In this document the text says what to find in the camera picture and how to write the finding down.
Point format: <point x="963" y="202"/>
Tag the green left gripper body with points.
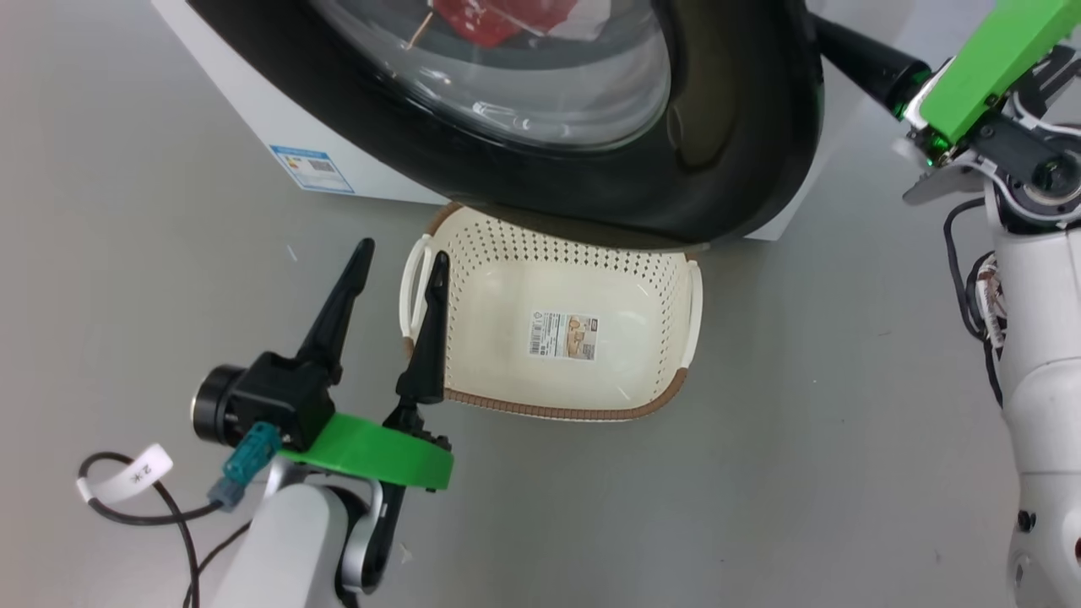
<point x="380" y="452"/>

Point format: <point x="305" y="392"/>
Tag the red and white garment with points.
<point x="481" y="21"/>

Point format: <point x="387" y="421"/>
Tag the black round glass washer door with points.
<point x="718" y="152"/>

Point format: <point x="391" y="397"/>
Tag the paper label sticker in basket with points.
<point x="562" y="335"/>

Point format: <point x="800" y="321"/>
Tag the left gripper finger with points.
<point x="338" y="312"/>
<point x="429" y="355"/>

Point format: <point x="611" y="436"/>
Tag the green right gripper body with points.
<point x="988" y="67"/>

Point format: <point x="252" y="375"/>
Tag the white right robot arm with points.
<point x="1047" y="380"/>

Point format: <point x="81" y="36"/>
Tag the cream perforated laundry basket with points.
<point x="507" y="355"/>

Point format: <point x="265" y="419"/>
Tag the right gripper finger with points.
<point x="878" y="63"/>

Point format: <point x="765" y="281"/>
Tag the white front-load washing machine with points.
<point x="253" y="93"/>

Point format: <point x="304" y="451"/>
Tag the blue energy label sticker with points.
<point x="312" y="169"/>

